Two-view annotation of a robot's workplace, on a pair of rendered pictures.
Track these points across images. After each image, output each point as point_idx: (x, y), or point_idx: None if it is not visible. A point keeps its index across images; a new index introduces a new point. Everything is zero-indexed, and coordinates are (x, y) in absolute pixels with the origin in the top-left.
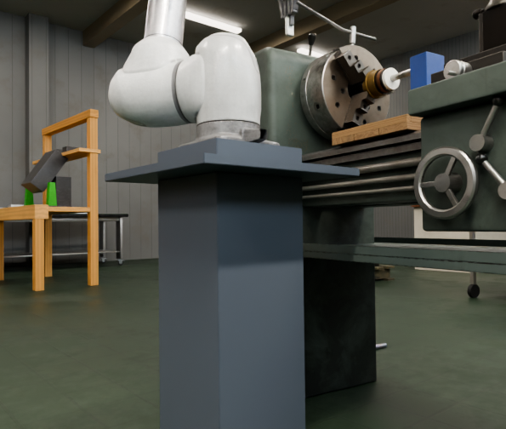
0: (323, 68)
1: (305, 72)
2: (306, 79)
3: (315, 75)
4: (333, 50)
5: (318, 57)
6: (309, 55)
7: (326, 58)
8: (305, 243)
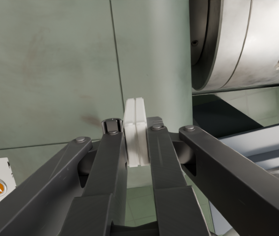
0: (270, 82)
1: (211, 86)
2: (216, 88)
3: (243, 85)
4: None
5: (170, 4)
6: (175, 44)
7: (276, 72)
8: (214, 93)
